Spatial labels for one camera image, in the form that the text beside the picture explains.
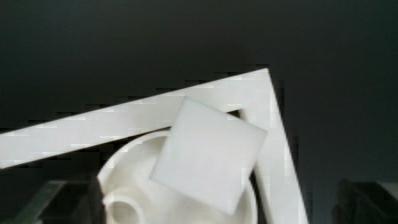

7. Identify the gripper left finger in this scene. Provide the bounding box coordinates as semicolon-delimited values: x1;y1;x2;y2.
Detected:
10;179;104;224

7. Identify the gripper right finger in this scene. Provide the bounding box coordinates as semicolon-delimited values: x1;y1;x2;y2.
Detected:
332;179;398;224

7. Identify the white round stool seat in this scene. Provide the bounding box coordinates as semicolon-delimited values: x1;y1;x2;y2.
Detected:
97;131;257;224

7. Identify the white stool leg with tag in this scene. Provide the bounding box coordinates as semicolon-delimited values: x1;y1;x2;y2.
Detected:
151;98;266;214

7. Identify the white right fence bar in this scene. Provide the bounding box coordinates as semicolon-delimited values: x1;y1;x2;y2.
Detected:
241;69;309;224

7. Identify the white fence bar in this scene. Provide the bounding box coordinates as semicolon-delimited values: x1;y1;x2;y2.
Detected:
241;69;309;224
0;69;270;169

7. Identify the white front fence bar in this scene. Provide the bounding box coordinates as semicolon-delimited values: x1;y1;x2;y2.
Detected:
0;69;270;169

